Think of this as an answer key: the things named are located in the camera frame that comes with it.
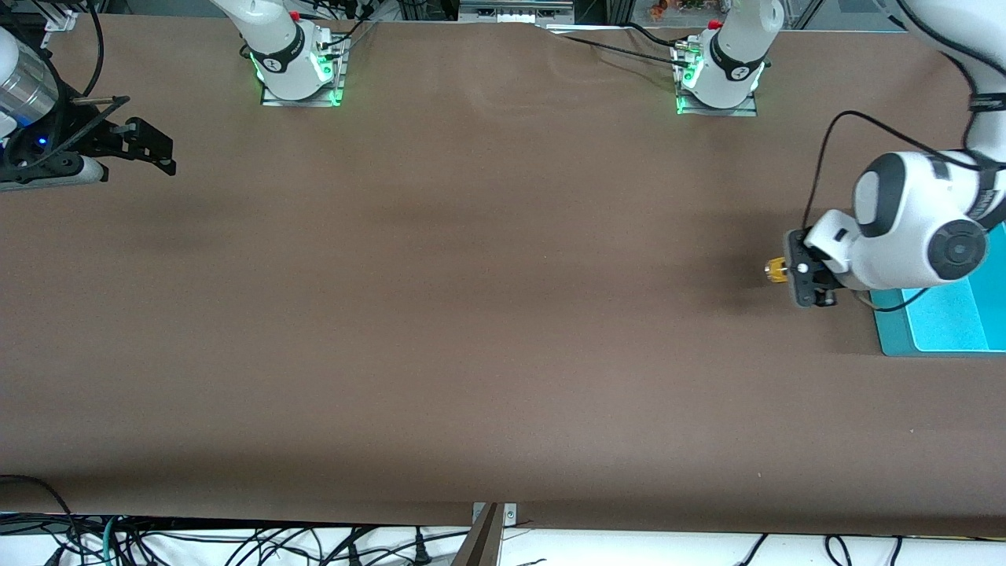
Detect teal plastic bin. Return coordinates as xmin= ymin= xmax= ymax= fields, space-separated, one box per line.
xmin=869 ymin=222 xmax=1006 ymax=358

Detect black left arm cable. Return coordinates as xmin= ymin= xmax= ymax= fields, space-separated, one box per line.
xmin=800 ymin=110 xmax=1006 ymax=233

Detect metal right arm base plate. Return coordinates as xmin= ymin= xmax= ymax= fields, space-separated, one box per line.
xmin=259 ymin=35 xmax=347 ymax=108

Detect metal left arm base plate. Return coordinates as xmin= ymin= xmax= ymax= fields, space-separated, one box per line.
xmin=674 ymin=39 xmax=760 ymax=118

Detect black right base cables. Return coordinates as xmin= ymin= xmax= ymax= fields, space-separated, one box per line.
xmin=314 ymin=0 xmax=380 ymax=57

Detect short black table cable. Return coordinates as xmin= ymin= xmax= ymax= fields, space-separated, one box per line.
xmin=625 ymin=21 xmax=694 ymax=50

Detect long black table cable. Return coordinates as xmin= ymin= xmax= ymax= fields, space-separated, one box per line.
xmin=544 ymin=30 xmax=691 ymax=68

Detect black looping floor cable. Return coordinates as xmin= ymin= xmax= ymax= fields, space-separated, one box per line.
xmin=0 ymin=474 xmax=81 ymax=545

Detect aluminium frame with sockets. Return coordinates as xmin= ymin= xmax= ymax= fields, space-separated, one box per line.
xmin=458 ymin=0 xmax=577 ymax=25

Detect small metal table bracket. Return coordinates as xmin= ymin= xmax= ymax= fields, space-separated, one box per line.
xmin=472 ymin=502 xmax=518 ymax=527

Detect dark brown slanted post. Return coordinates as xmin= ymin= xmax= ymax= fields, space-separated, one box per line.
xmin=451 ymin=503 xmax=505 ymax=566

